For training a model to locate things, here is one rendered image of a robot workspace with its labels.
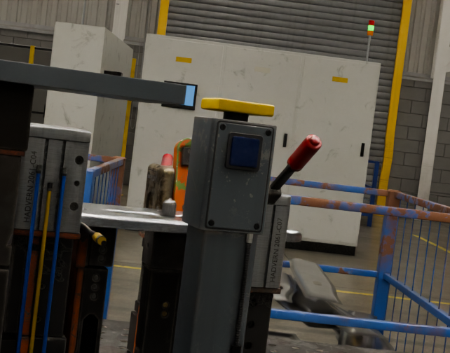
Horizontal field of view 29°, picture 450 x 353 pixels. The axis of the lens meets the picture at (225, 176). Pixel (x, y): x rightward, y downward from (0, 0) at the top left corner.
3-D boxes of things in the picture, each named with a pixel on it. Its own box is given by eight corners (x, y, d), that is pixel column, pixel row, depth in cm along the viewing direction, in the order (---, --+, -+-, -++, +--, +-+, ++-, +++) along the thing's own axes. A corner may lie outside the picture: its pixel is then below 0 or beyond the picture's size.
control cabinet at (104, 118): (73, 200, 1126) (95, 9, 1113) (115, 205, 1125) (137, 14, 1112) (29, 218, 886) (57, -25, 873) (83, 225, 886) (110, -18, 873)
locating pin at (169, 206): (172, 226, 125) (174, 197, 125) (175, 228, 123) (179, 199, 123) (158, 225, 125) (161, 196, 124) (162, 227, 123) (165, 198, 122)
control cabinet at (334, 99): (123, 230, 889) (151, -13, 876) (126, 224, 942) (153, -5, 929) (356, 256, 903) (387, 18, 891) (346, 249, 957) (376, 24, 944)
